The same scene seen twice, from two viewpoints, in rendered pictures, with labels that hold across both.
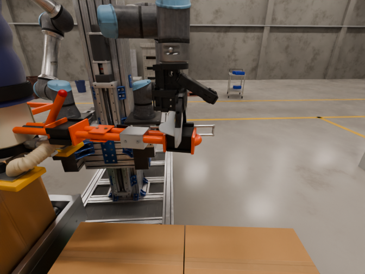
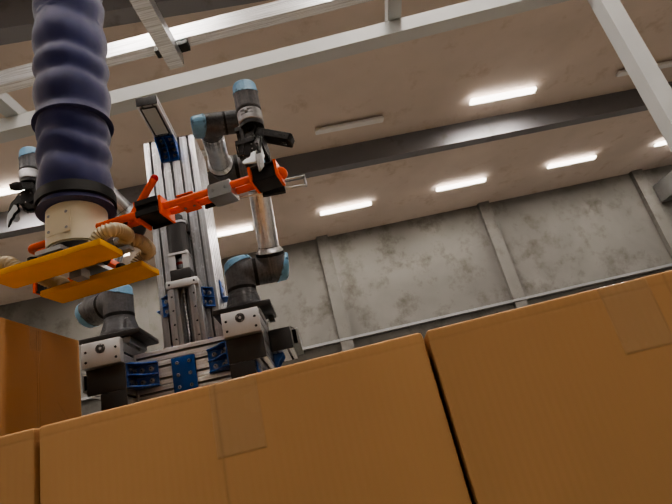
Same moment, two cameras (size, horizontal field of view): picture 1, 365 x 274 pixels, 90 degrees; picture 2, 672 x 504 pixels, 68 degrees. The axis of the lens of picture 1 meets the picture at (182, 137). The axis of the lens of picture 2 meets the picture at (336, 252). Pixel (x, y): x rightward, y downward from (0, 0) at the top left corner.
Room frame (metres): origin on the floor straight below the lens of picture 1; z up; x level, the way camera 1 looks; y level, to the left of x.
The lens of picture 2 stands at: (-0.77, -0.10, 0.46)
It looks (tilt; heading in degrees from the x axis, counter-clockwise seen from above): 21 degrees up; 358
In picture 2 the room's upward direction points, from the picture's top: 14 degrees counter-clockwise
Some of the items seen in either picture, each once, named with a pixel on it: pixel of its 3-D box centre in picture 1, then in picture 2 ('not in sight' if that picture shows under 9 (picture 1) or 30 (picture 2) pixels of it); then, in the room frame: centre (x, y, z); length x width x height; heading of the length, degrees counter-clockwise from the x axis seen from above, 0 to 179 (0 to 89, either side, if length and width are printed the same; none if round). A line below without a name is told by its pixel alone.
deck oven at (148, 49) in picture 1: (160, 67); not in sight; (8.35, 0.95, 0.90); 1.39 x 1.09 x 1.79; 93
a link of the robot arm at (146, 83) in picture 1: (143, 91); (241, 273); (1.17, 0.25, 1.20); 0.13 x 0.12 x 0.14; 98
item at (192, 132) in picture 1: (180, 139); (266, 176); (0.46, 0.01, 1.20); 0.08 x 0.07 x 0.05; 81
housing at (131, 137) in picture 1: (135, 137); (223, 193); (0.49, 0.14, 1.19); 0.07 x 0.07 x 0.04; 81
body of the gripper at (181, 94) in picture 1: (171, 87); (252, 142); (0.49, 0.03, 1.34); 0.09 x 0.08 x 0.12; 82
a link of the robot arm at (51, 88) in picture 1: (60, 91); (116, 300); (1.15, 0.76, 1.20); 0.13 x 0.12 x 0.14; 64
